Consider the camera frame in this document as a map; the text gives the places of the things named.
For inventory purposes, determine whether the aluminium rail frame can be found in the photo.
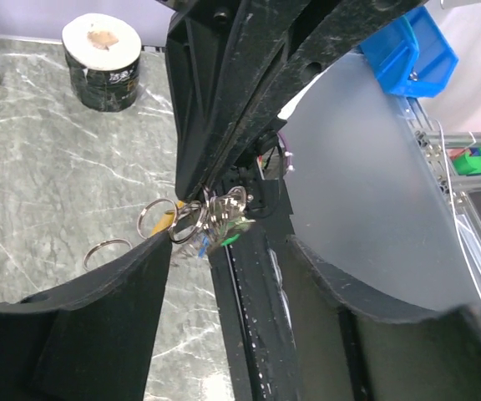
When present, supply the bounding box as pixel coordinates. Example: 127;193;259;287
396;97;481;301

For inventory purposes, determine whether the blue key tag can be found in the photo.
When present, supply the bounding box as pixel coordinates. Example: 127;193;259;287
198;236;210;258

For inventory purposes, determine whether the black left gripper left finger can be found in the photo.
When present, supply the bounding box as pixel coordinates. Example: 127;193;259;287
0;233;172;400

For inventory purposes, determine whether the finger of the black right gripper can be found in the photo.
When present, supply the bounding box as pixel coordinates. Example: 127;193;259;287
206;1;421;188
166;1;338;201

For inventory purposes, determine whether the black tape roll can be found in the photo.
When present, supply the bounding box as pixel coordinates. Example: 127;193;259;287
62;13;142;113

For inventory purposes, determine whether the yellow key tag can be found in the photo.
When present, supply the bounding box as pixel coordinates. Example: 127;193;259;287
151;200;185;235

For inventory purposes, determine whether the green plastic bin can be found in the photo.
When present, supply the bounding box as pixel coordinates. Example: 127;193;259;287
453;148;481;175

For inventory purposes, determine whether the blue plastic bin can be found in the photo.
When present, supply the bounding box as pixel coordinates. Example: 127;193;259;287
359;6;458;98

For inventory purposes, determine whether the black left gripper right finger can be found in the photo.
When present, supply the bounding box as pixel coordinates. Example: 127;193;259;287
286;236;481;400

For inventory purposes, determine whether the green key tag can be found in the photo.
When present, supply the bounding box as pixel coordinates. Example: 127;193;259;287
220;233;241;246

